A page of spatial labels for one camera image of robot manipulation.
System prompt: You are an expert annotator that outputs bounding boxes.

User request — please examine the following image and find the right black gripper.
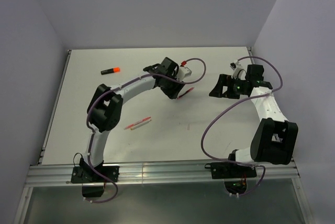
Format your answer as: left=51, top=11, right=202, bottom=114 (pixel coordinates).
left=208, top=74, right=247, bottom=99

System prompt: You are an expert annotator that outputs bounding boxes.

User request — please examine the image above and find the dark red pen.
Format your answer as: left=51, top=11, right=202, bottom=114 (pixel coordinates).
left=177, top=87, right=194, bottom=99

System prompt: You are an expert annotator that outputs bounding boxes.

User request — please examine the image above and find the black orange highlighter pen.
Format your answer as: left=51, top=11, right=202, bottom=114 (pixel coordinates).
left=100, top=67, right=120, bottom=75

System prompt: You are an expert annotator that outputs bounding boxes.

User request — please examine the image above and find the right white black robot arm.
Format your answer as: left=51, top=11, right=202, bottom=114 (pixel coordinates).
left=209, top=61, right=298, bottom=177

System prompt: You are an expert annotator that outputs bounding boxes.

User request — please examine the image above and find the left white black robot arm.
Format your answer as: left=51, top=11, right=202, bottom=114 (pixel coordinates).
left=80, top=58, right=192, bottom=182

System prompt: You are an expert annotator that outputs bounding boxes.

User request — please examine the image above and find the red pen with clear barrel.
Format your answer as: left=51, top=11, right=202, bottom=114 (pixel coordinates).
left=124, top=117, right=151, bottom=130

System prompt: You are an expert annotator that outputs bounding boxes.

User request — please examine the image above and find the white pen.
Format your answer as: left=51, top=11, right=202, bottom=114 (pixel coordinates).
left=130, top=119, right=151, bottom=130

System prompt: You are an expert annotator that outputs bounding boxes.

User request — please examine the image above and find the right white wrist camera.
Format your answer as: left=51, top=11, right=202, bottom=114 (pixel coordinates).
left=230, top=60, right=246, bottom=80

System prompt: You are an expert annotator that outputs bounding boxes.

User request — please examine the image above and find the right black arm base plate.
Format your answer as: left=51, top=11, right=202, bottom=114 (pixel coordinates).
left=205, top=162, right=257, bottom=179

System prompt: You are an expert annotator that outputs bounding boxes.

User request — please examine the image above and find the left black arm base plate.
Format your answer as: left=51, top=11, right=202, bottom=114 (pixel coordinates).
left=70, top=166, right=119, bottom=184

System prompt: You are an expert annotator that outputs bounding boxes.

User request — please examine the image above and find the aluminium frame rail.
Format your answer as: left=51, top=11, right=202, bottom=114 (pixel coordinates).
left=25, top=157, right=300, bottom=188

